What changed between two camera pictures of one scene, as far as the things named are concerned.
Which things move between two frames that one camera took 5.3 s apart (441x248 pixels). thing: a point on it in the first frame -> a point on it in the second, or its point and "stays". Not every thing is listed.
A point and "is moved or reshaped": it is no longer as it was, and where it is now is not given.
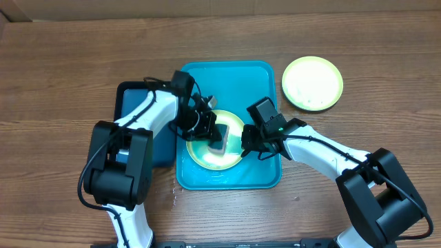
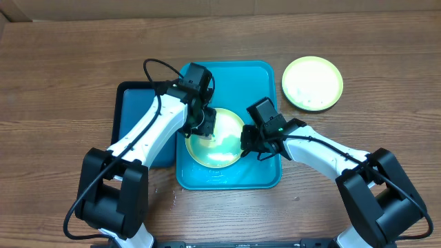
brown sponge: [218, 147] is moved or reshaped
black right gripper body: [248, 140] stays
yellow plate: [230, 127] stays
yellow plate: [312, 83] stays
